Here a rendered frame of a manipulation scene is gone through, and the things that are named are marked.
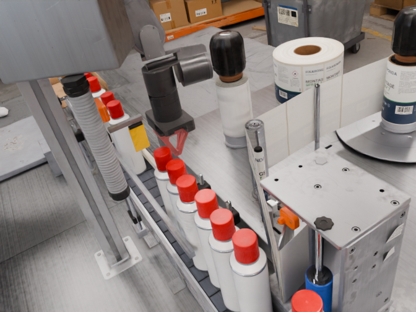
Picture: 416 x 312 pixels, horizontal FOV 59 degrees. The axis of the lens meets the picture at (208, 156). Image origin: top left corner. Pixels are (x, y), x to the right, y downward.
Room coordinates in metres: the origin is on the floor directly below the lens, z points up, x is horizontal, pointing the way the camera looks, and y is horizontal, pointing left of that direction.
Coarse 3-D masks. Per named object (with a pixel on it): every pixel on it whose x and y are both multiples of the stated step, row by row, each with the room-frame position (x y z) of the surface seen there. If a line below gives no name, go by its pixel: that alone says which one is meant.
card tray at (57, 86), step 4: (92, 72) 1.69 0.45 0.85; (64, 76) 1.71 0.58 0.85; (92, 76) 1.69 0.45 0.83; (96, 76) 1.63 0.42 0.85; (52, 80) 1.69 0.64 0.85; (56, 80) 1.70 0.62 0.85; (100, 80) 1.57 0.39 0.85; (104, 80) 1.51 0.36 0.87; (52, 84) 1.69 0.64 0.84; (56, 84) 1.68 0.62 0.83; (60, 84) 1.67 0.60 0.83; (100, 84) 1.57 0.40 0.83; (104, 84) 1.52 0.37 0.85; (56, 88) 1.64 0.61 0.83; (60, 88) 1.63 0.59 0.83; (104, 88) 1.52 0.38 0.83; (56, 92) 1.58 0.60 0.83; (60, 92) 1.58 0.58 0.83; (60, 96) 1.53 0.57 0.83; (64, 100) 1.48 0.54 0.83; (64, 104) 1.44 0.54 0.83
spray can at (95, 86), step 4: (88, 80) 0.98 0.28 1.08; (92, 80) 0.98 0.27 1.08; (96, 80) 0.98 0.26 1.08; (92, 84) 0.98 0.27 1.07; (96, 84) 0.98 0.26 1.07; (92, 88) 0.98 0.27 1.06; (96, 88) 0.98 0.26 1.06; (100, 88) 0.99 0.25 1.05; (92, 92) 0.98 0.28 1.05; (96, 92) 0.98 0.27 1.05; (100, 92) 0.98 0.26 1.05; (96, 96) 0.97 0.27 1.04; (104, 124) 0.97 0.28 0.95; (108, 132) 0.97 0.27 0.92; (112, 140) 0.97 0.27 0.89
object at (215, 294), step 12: (144, 180) 0.76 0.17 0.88; (156, 192) 0.70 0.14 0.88; (144, 204) 0.67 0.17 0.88; (156, 216) 0.62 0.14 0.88; (168, 240) 0.54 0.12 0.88; (180, 252) 0.50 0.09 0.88; (192, 264) 0.46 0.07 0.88; (204, 276) 0.43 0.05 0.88; (204, 288) 0.41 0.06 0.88; (216, 288) 0.40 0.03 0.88; (216, 300) 0.38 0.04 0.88
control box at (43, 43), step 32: (0, 0) 0.49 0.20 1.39; (32, 0) 0.48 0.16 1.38; (64, 0) 0.47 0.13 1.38; (96, 0) 0.47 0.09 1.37; (0, 32) 0.49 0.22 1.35; (32, 32) 0.49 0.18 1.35; (64, 32) 0.48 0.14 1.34; (96, 32) 0.47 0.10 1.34; (128, 32) 0.54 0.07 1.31; (0, 64) 0.50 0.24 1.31; (32, 64) 0.49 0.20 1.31; (64, 64) 0.48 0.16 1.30; (96, 64) 0.47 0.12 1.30
